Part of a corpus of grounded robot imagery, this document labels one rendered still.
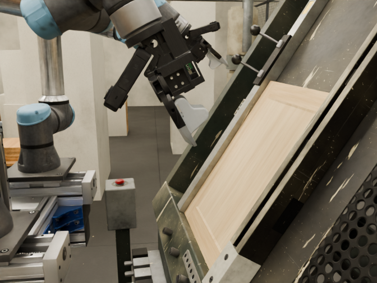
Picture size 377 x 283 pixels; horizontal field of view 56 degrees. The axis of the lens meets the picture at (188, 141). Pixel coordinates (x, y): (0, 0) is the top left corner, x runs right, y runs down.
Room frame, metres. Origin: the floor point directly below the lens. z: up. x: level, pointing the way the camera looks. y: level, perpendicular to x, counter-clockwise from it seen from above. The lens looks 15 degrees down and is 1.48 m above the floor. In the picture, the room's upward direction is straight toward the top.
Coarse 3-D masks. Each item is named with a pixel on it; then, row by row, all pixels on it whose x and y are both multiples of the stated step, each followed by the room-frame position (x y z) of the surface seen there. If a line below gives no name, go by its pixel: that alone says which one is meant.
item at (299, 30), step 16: (320, 0) 1.28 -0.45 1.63; (304, 16) 1.28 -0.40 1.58; (304, 32) 1.27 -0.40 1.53; (288, 48) 1.26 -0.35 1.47; (272, 80) 1.25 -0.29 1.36; (256, 96) 1.24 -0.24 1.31; (240, 112) 1.24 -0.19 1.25; (224, 144) 1.21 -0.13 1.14; (208, 160) 1.23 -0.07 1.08; (192, 192) 1.19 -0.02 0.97
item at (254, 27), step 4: (252, 28) 1.30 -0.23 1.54; (256, 28) 1.30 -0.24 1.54; (252, 32) 1.30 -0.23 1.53; (256, 32) 1.30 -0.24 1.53; (260, 32) 1.30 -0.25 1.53; (264, 36) 1.30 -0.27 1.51; (268, 36) 1.29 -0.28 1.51; (272, 40) 1.29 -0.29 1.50; (276, 40) 1.28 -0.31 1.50; (280, 40) 1.28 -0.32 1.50; (280, 44) 1.27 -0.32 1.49
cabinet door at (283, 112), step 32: (288, 96) 1.07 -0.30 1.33; (320, 96) 0.92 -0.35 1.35; (256, 128) 1.12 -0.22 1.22; (288, 128) 0.96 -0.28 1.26; (224, 160) 1.17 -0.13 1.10; (256, 160) 1.00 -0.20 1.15; (224, 192) 1.04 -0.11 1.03; (256, 192) 0.89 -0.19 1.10; (192, 224) 1.07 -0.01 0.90; (224, 224) 0.92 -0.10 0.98
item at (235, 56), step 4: (232, 56) 1.30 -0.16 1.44; (236, 56) 1.29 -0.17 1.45; (240, 56) 1.29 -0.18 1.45; (232, 60) 1.29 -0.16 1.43; (236, 60) 1.28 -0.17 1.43; (240, 60) 1.29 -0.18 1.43; (236, 64) 1.29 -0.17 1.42; (244, 64) 1.28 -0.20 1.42; (252, 68) 1.27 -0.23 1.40; (256, 72) 1.27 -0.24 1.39; (260, 72) 1.26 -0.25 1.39; (260, 76) 1.25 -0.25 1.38
